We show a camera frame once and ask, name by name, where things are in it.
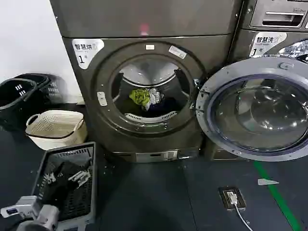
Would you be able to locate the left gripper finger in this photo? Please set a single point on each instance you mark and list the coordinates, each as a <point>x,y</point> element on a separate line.
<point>57,172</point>
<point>79,178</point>

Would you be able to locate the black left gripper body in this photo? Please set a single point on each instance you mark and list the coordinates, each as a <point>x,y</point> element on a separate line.
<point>54,192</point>

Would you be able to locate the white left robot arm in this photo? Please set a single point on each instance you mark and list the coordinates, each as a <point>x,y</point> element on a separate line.
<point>31,214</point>

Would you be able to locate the grey mesh laundry crate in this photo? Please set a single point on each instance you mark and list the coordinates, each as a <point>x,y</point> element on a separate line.
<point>90,192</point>

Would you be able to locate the cream plastic laundry basket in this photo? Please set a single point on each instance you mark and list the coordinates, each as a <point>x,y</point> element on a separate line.
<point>57,130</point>

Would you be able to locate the black plastic laundry basket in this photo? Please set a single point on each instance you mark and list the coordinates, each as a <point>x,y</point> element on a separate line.
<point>14,101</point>
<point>49,84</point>

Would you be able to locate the yellow-green garment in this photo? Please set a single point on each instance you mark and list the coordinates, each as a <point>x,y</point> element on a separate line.
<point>138,96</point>

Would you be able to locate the white grey patterned garment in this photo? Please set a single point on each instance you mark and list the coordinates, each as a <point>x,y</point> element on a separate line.
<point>156,95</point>

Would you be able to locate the dark blue garment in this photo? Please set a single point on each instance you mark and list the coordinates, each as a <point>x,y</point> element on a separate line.
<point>166,106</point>

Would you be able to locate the white number sticker on dryer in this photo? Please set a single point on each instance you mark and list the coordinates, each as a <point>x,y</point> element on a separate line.
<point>84,51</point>

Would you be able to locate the metal floor socket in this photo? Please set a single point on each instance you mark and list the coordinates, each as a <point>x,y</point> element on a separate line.
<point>223,199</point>

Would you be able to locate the white power plug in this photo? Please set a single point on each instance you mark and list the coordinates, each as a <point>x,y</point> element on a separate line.
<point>232,197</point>

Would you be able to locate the grey front-load dryer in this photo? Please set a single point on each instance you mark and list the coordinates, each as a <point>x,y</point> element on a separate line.
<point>79,19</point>

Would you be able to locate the pale paper scrap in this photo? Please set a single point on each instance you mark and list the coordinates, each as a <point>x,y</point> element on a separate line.
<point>265,182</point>

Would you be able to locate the round glass dryer door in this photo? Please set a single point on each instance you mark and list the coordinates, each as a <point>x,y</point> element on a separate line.
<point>260,108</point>

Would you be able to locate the green floor tape strip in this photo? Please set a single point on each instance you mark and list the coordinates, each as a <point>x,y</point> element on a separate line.
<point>274,190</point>

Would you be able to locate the grey front-load washer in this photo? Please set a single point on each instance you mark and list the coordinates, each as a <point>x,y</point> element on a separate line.
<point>243,41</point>

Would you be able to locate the white number sticker on washer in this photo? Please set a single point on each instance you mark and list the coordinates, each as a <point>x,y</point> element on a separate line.
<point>264,43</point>

